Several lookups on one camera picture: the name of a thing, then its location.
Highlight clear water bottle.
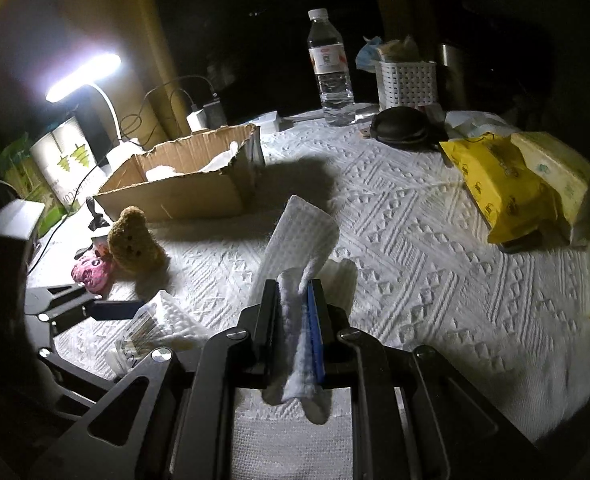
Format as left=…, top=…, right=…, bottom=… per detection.
left=307, top=8, right=356, bottom=127

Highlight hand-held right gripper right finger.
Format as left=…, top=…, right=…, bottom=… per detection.
left=305, top=279, right=561, bottom=480

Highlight green bagged paper cups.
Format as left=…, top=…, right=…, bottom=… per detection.
left=0, top=132, right=70, bottom=233

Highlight white desk lamp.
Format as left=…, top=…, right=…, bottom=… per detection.
left=45, top=52, right=142, bottom=166

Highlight white tissue pack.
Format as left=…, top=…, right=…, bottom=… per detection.
left=445, top=110, right=517, bottom=141

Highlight black round pouch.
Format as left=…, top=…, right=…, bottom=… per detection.
left=368, top=106, right=449, bottom=151

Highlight black clip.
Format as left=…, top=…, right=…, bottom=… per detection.
left=87, top=197, right=108, bottom=234

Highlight pink plush toy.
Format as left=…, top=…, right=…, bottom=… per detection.
left=71, top=245, right=114, bottom=294

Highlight pale yellow tissue pack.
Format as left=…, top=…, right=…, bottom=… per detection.
left=510, top=131, right=590, bottom=244

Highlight yellow curtain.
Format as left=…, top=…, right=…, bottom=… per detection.
left=40, top=0, right=188, bottom=148

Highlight white embossed tablecloth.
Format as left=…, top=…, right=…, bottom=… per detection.
left=25, top=102, right=590, bottom=480

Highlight metal thermos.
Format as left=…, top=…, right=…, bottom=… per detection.
left=437, top=42, right=472, bottom=111

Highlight brown teddy bear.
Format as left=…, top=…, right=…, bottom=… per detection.
left=107, top=206, right=169, bottom=275

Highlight white perforated basket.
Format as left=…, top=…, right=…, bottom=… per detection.
left=373, top=59, right=438, bottom=111

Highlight thin black cable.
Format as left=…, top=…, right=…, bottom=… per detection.
left=27, top=209, right=76, bottom=274

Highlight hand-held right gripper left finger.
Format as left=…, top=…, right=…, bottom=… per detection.
left=30, top=279, right=283, bottom=480

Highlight white paper cup stack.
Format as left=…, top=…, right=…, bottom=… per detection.
left=30, top=116, right=102, bottom=211

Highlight yellow cheese-shaped toy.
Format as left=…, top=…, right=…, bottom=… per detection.
left=439, top=132, right=564, bottom=246

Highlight blue face mask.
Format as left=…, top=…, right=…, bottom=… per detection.
left=356, top=36, right=387, bottom=72

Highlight cardboard box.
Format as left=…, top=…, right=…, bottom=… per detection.
left=92, top=123, right=267, bottom=222

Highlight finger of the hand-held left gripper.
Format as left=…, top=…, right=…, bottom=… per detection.
left=36, top=346, right=128, bottom=418
left=25, top=284, right=146, bottom=335

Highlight small white box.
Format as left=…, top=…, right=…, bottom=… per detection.
left=252, top=110, right=296, bottom=134

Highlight white waffle cloth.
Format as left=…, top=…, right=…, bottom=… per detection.
left=261, top=194, right=359, bottom=425

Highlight white charger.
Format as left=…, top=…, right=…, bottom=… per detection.
left=186, top=105, right=211, bottom=134

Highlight beige packet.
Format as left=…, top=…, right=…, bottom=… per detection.
left=378, top=35, right=421, bottom=64

